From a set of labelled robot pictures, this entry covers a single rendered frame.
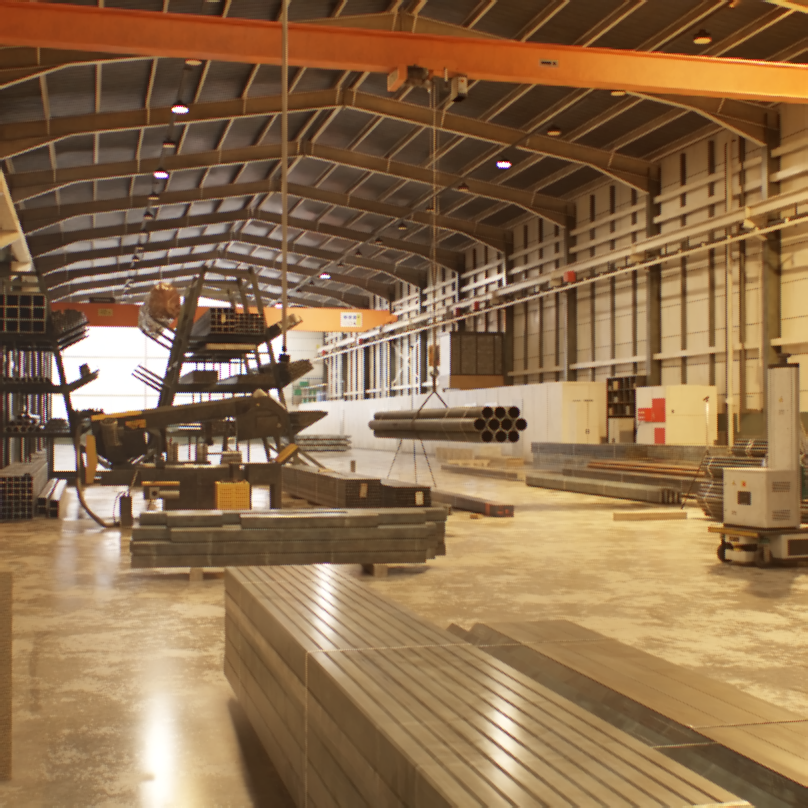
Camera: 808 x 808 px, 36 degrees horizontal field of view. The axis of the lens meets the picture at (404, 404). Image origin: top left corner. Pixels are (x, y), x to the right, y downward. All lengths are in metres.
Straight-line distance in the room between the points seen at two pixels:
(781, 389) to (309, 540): 4.45
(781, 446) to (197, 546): 5.21
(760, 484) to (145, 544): 5.21
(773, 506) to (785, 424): 0.82
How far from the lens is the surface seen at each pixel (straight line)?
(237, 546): 9.95
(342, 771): 3.20
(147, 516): 10.46
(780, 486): 11.11
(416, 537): 10.09
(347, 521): 10.00
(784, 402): 11.45
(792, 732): 4.24
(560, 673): 4.67
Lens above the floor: 1.23
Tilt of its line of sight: 1 degrees up
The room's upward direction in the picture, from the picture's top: straight up
